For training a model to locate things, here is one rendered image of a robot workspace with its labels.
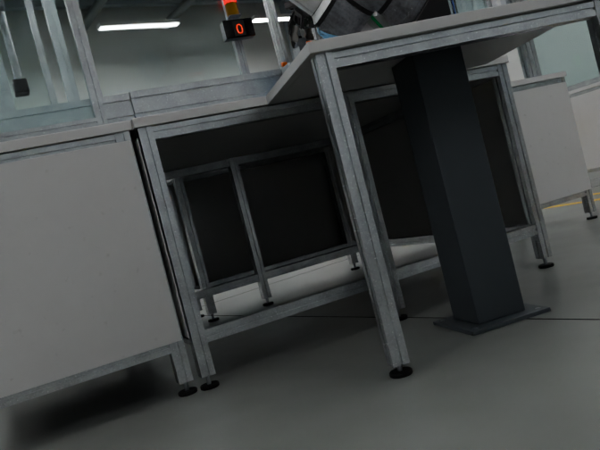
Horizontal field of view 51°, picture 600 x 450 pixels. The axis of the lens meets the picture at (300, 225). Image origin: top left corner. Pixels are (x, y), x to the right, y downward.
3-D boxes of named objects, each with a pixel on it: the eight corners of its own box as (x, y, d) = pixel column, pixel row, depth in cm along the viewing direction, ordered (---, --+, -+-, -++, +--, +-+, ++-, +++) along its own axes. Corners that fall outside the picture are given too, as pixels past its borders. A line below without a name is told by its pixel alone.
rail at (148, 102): (374, 81, 236) (367, 53, 236) (137, 122, 200) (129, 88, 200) (367, 86, 241) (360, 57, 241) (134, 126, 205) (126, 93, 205)
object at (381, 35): (617, -7, 175) (614, -17, 175) (310, 54, 154) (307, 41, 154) (486, 64, 243) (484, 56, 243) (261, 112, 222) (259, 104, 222)
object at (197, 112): (509, 62, 252) (507, 54, 252) (134, 128, 192) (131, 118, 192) (345, 135, 381) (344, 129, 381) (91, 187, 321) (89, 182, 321)
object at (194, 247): (520, 225, 425) (488, 100, 423) (210, 322, 337) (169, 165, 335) (482, 229, 460) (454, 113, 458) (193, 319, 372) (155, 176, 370)
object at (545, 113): (601, 216, 365) (565, 70, 363) (447, 267, 321) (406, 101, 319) (517, 225, 428) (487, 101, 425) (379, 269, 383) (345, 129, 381)
